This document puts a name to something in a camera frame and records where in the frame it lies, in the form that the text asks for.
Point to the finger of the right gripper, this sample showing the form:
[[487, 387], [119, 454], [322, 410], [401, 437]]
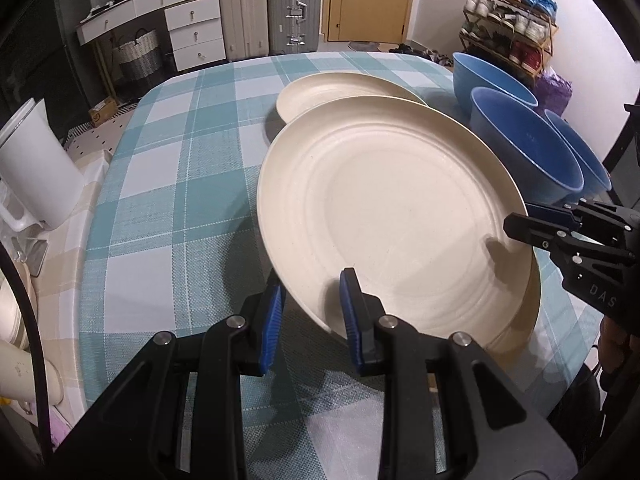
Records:
[[550, 236], [551, 214]]

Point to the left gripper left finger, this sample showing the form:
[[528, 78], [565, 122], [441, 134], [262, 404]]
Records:
[[243, 344]]

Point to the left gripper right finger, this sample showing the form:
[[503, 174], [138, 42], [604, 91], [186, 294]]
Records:
[[383, 345]]

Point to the blue bowl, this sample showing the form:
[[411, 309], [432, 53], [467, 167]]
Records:
[[540, 162], [597, 181], [471, 72]]

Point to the large cream plate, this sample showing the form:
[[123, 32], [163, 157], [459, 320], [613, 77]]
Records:
[[414, 202]]

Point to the small cream plate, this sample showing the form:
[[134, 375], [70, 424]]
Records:
[[313, 90]]

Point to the purple bag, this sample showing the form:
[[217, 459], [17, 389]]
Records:
[[552, 92]]

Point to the teal plaid tablecloth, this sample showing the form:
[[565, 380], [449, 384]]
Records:
[[174, 245]]

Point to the wooden shoe rack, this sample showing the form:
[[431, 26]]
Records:
[[517, 34]]

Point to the white kettle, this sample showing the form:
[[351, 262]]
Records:
[[37, 171]]

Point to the woven laundry basket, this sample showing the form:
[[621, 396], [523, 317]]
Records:
[[139, 58]]

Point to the silver suitcase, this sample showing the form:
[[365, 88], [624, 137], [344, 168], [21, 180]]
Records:
[[294, 26]]

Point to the white drawer desk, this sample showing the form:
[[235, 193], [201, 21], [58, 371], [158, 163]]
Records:
[[194, 28]]

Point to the beige suitcase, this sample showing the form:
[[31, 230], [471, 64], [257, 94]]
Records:
[[245, 28]]

